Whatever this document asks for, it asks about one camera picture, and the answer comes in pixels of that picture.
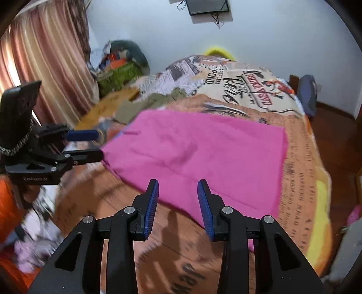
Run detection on wall-mounted television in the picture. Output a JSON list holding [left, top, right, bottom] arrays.
[[185, 0, 230, 16]]

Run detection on black television cable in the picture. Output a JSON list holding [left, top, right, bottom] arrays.
[[212, 11, 227, 29]]

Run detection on blue grey backpack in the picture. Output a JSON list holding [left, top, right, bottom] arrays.
[[296, 74, 318, 118]]

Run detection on pink pants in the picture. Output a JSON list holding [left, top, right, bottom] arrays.
[[101, 110, 288, 252]]

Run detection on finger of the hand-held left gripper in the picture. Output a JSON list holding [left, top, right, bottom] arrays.
[[64, 149, 104, 167], [64, 128, 105, 142]]

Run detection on yellow plastic basin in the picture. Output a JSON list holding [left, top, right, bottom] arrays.
[[204, 46, 235, 60]]

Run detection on olive green garment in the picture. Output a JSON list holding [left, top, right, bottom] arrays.
[[114, 88, 188, 125]]

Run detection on bed with printed cover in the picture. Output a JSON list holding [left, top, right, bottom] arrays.
[[54, 55, 333, 294]]

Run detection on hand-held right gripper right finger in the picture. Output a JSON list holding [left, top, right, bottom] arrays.
[[197, 179, 323, 294]]

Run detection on wooden bed frame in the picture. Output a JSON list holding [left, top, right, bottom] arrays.
[[74, 87, 140, 131]]

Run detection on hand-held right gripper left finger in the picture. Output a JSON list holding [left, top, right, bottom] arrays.
[[28, 179, 160, 294]]

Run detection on pile of clothes and bags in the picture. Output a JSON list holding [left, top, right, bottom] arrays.
[[90, 40, 150, 98]]

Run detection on striped pink curtain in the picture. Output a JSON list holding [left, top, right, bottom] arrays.
[[0, 0, 99, 129]]

